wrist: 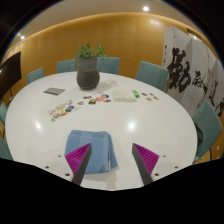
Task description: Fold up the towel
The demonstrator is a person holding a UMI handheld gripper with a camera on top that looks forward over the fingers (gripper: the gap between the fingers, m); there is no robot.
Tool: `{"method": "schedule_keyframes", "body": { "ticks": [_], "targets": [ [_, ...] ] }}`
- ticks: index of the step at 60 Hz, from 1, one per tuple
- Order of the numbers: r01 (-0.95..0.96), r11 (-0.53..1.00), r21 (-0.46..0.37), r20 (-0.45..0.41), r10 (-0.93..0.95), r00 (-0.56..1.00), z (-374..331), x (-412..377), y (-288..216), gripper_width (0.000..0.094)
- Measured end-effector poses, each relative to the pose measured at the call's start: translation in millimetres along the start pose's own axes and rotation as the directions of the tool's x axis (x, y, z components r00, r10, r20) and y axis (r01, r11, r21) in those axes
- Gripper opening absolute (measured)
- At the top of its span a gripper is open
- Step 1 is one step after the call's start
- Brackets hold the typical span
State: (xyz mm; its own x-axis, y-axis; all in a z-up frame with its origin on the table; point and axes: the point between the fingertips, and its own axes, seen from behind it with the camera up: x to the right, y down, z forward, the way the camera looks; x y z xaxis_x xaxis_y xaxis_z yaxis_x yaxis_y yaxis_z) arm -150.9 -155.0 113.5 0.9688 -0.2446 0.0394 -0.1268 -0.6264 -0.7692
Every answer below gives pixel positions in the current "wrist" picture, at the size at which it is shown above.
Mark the small colourful sticker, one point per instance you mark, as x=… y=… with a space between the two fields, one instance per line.
x=87 y=97
x=99 y=99
x=107 y=100
x=92 y=101
x=149 y=99

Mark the white colourful sticker sheet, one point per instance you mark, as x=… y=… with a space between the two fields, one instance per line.
x=62 y=110

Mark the dark ribbed potted plant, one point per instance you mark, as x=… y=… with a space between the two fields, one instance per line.
x=87 y=74

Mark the round ceiling light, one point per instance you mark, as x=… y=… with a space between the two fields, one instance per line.
x=22 y=37
x=145 y=8

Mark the white calligraphy folding screen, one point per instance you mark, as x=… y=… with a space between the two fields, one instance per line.
x=186 y=73

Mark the group of teal chairs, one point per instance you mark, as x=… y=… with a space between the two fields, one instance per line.
x=151 y=75

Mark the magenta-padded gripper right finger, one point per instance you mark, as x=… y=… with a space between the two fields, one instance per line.
x=147 y=160

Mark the green marker pen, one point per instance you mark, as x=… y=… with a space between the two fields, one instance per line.
x=135 y=93

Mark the blue folded towel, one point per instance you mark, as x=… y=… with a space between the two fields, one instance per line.
x=96 y=146

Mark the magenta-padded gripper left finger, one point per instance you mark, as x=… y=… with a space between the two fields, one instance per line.
x=77 y=160

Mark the black screen on stand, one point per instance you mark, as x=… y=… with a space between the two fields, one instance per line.
x=9 y=75

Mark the white flat box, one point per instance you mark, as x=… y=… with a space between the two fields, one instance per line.
x=124 y=95

